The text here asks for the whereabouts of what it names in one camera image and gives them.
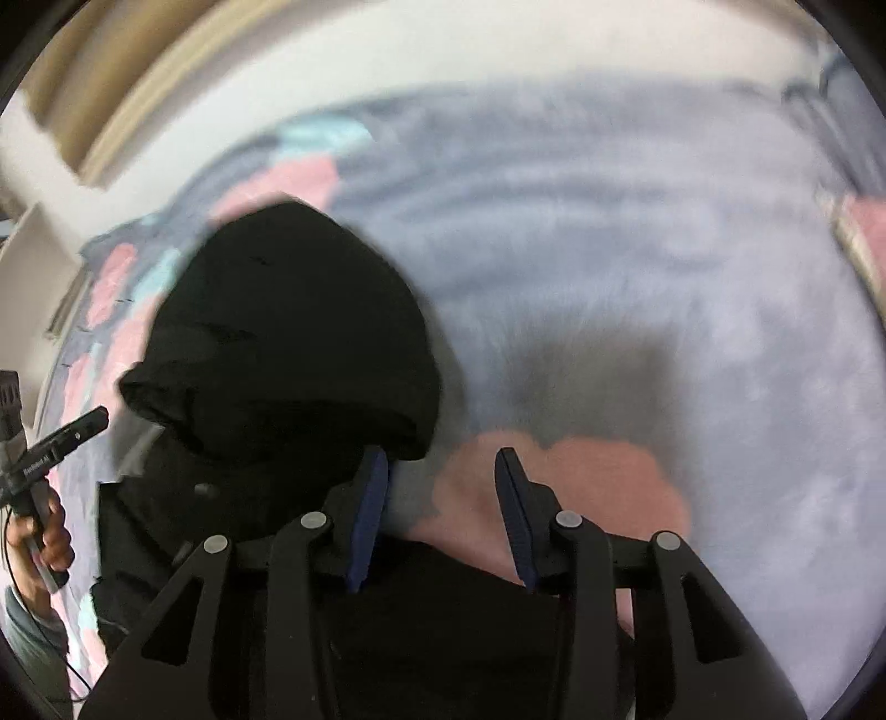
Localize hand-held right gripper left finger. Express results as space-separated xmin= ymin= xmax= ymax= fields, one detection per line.
xmin=79 ymin=446 xmax=392 ymax=720

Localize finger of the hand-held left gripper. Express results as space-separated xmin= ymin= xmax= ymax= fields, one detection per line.
xmin=31 ymin=407 xmax=110 ymax=461

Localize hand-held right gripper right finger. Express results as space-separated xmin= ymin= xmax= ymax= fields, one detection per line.
xmin=494 ymin=448 xmax=807 ymax=720

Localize black pants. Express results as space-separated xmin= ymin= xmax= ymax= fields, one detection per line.
xmin=90 ymin=200 xmax=638 ymax=720

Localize person's left forearm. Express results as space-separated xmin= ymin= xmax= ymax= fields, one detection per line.
xmin=0 ymin=585 xmax=70 ymax=700

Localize person's left hand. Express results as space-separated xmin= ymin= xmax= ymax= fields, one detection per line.
xmin=6 ymin=483 xmax=74 ymax=611

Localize grey floral blanket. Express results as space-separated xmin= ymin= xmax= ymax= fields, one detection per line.
xmin=3 ymin=79 xmax=886 ymax=720

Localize pink pillow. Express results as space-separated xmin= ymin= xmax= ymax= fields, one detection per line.
xmin=827 ymin=192 xmax=886 ymax=312

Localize grey pillow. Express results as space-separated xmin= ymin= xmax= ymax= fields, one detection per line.
xmin=782 ymin=52 xmax=873 ymax=198

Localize black cable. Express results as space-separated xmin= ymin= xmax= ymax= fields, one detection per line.
xmin=3 ymin=512 xmax=92 ymax=697

